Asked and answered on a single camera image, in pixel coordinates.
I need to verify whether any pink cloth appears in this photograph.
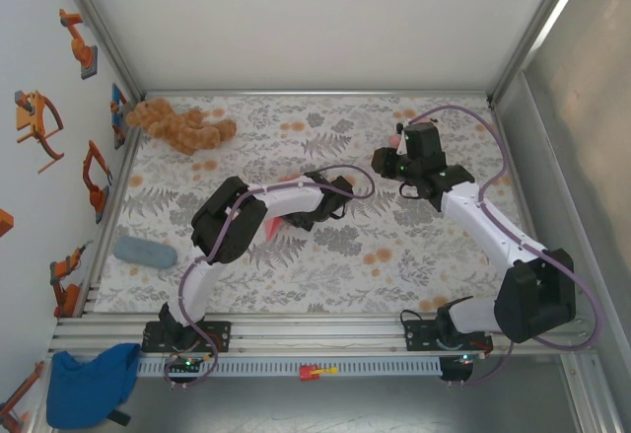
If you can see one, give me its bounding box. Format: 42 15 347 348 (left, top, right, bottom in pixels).
264 172 310 241

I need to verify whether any pink plush doll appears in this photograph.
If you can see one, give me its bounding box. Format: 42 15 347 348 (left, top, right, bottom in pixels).
387 115 440 151

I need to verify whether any floral print table mat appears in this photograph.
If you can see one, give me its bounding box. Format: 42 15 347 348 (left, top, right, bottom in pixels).
93 93 549 315

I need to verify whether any red and yellow small toy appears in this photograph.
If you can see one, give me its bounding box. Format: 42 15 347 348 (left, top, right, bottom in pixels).
298 363 339 383

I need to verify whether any brown teddy bear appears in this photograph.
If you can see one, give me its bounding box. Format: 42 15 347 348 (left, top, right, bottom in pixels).
125 98 238 157

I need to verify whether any blue cloth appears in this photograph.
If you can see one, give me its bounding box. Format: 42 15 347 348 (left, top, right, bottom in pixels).
46 342 142 430

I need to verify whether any orange claw gripper sticker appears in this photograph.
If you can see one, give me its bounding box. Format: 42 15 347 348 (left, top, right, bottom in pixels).
13 90 65 176

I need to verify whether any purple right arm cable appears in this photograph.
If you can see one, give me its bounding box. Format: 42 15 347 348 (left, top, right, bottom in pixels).
401 105 603 389

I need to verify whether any thin aluminium frame rail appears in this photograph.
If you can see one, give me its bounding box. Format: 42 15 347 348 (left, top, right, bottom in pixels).
142 89 494 100

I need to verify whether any aluminium side rail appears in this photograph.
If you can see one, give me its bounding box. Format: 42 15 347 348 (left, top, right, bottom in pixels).
490 100 559 316
73 100 147 317

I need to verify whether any wide grooved aluminium rail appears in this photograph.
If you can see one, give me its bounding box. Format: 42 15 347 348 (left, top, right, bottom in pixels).
48 312 598 356

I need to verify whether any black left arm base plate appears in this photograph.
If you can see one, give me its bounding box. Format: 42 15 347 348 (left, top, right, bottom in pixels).
141 321 233 354

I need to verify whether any white slotted cable duct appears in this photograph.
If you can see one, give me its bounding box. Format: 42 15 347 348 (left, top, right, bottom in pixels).
136 357 443 378

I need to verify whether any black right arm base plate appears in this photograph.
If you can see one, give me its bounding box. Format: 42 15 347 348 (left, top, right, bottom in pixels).
402 319 493 354

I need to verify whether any aluminium frame post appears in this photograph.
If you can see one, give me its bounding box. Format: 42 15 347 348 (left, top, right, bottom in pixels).
487 0 593 104
51 0 148 104

